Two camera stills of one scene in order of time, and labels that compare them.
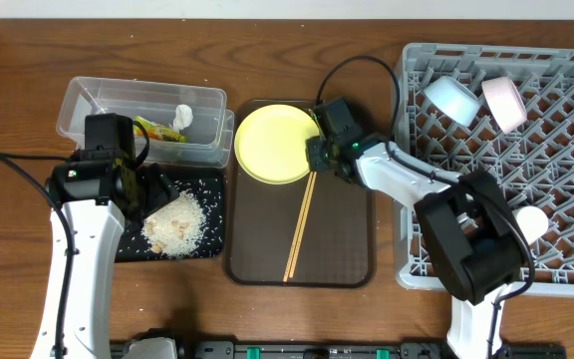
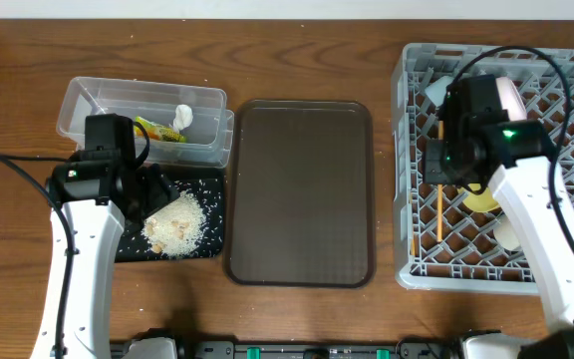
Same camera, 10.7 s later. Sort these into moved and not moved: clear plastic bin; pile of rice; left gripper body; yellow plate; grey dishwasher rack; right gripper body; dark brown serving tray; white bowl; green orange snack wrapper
Moved: yellow plate; right gripper body
Not moved: white bowl; dark brown serving tray; pile of rice; clear plastic bin; green orange snack wrapper; grey dishwasher rack; left gripper body
